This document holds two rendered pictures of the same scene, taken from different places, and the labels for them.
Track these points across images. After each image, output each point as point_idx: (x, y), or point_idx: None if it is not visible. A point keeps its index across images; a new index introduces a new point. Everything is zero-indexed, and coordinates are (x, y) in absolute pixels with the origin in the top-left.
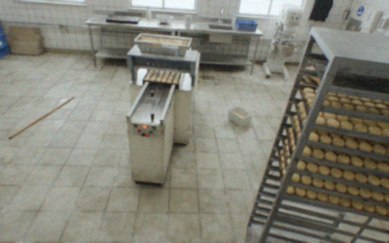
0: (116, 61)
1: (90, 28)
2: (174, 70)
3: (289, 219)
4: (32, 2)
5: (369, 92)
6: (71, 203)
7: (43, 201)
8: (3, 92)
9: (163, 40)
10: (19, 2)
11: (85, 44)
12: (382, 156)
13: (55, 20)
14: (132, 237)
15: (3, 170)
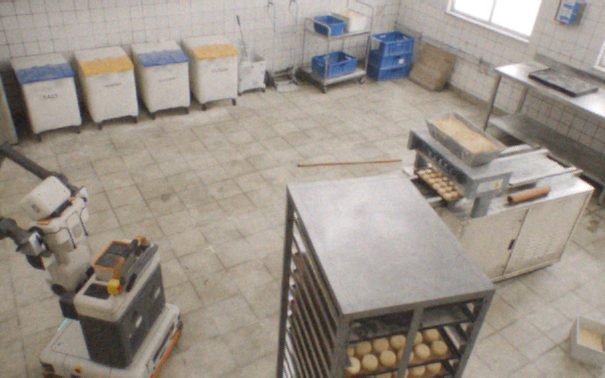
0: (523, 143)
1: (498, 78)
2: (451, 179)
3: (289, 367)
4: (464, 20)
5: (305, 240)
6: (266, 252)
7: (253, 233)
8: (347, 119)
9: (469, 133)
10: (451, 16)
11: (500, 99)
12: (312, 328)
13: (478, 51)
14: (263, 317)
15: (263, 189)
